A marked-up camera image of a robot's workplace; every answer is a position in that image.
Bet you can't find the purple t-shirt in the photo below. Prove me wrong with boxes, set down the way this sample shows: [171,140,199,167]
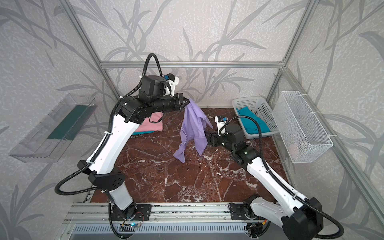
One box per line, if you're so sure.
[174,100,213,163]

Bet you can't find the grey plastic laundry basket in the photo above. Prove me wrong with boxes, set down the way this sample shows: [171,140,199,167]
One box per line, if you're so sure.
[232,97,279,140]

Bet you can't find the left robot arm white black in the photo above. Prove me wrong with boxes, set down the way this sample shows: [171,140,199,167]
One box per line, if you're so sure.
[78,74,190,212]

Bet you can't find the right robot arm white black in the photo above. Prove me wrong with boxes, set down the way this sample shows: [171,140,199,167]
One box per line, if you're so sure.
[205,124,324,240]

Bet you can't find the pink folded t-shirt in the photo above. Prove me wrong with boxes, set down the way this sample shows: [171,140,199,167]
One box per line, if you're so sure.
[135,112,164,132]

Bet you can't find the teal t-shirt in basket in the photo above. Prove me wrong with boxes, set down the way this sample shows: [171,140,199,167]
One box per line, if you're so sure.
[236,107,270,135]

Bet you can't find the teal folded t-shirt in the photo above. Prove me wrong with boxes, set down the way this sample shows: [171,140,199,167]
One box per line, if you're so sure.
[132,130,162,136]

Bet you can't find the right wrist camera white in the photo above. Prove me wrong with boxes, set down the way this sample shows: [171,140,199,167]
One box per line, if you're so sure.
[215,116,228,130]

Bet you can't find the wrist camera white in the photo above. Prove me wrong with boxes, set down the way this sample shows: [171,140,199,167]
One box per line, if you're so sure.
[164,74,180,97]
[215,116,228,130]

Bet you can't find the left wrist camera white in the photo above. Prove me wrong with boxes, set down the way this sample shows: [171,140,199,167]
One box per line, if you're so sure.
[164,74,180,97]

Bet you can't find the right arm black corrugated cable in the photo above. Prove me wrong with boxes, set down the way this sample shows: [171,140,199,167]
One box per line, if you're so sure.
[218,115,345,240]

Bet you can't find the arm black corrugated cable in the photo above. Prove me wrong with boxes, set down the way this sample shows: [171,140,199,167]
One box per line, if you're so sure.
[54,53,164,196]
[218,115,345,240]

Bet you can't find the white wire mesh basket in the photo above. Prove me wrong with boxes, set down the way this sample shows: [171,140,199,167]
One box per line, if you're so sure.
[273,91,334,164]

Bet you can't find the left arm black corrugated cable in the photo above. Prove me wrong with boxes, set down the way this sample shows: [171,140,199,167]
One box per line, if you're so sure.
[54,53,164,196]

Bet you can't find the clear acrylic wall tray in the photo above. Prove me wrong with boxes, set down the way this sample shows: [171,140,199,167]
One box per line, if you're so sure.
[9,94,97,163]

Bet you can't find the aluminium frame post left rear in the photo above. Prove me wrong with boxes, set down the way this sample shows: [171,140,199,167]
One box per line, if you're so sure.
[59,0,120,100]

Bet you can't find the aluminium frame post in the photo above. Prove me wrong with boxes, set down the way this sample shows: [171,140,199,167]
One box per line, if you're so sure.
[59,0,120,100]
[266,0,320,104]

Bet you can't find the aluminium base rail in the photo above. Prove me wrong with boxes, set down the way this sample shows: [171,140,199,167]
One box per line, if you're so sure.
[61,201,316,223]

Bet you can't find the aluminium frame post right rear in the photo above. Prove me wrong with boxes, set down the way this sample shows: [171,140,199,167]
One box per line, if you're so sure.
[266,0,320,104]

